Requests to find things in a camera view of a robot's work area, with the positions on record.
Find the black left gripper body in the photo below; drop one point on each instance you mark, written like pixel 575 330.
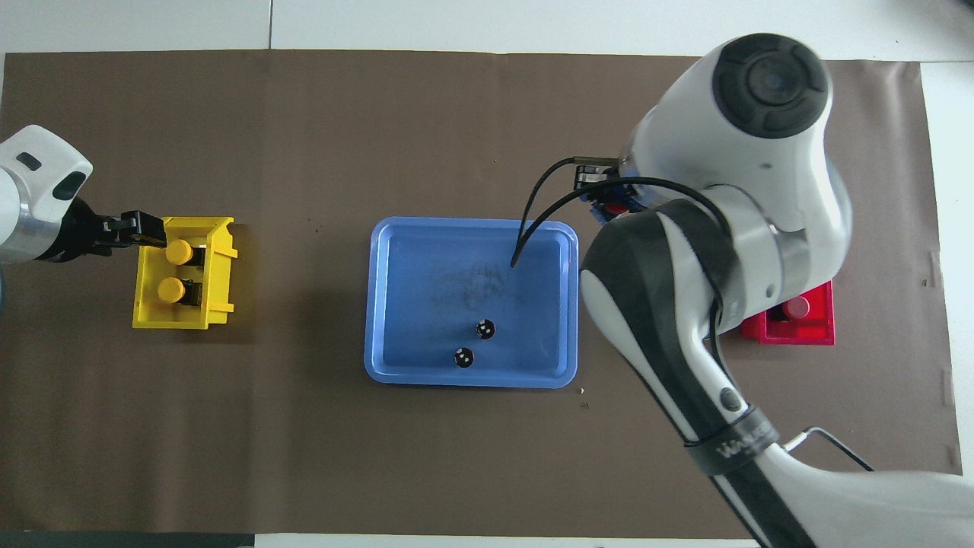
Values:
pixel 84 232

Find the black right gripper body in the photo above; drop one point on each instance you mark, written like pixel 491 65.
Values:
pixel 605 199

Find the yellow push button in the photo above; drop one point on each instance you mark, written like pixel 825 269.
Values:
pixel 179 252
pixel 171 290

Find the red push button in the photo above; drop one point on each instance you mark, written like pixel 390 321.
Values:
pixel 799 307

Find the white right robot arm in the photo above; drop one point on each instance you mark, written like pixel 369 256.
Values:
pixel 761 228

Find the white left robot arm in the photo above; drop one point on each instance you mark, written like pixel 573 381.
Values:
pixel 30 198

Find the blue plastic tray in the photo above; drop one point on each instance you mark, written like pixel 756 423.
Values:
pixel 426 320

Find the yellow plastic bin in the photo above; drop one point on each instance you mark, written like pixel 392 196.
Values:
pixel 148 312

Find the small black cylinder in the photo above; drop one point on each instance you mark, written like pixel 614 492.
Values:
pixel 485 329
pixel 463 358

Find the red plastic bin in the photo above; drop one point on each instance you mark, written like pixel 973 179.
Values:
pixel 818 331

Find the brown paper mat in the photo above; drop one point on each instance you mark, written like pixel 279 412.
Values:
pixel 304 457

